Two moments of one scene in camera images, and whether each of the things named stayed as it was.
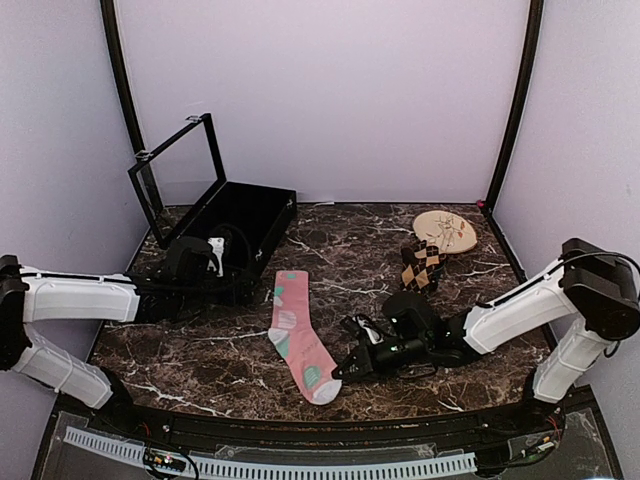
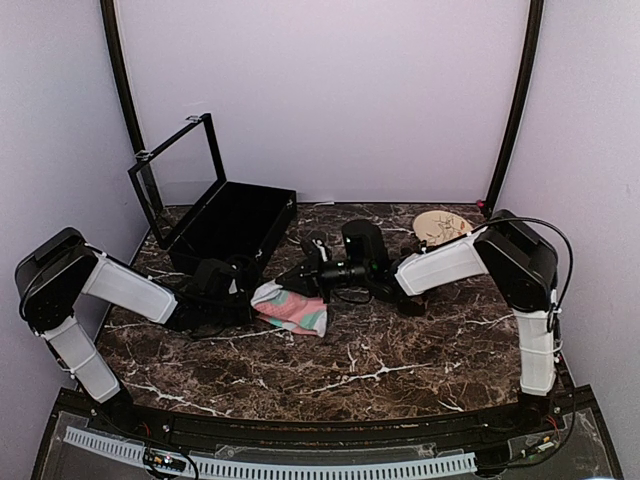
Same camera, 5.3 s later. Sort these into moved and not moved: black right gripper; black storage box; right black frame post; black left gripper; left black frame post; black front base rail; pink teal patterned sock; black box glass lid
Moved: pink teal patterned sock; black right gripper; black left gripper
Not moved: right black frame post; black box glass lid; black storage box; left black frame post; black front base rail
